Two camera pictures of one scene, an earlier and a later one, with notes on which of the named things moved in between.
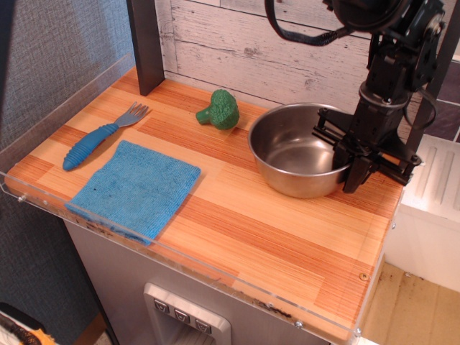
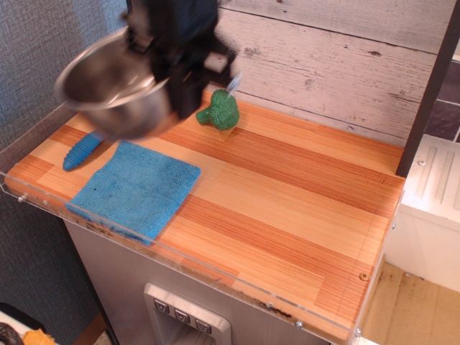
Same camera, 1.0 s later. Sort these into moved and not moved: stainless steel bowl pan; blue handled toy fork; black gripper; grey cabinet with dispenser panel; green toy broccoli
Moved: black gripper; stainless steel bowl pan
Not moved: blue handled toy fork; green toy broccoli; grey cabinet with dispenser panel
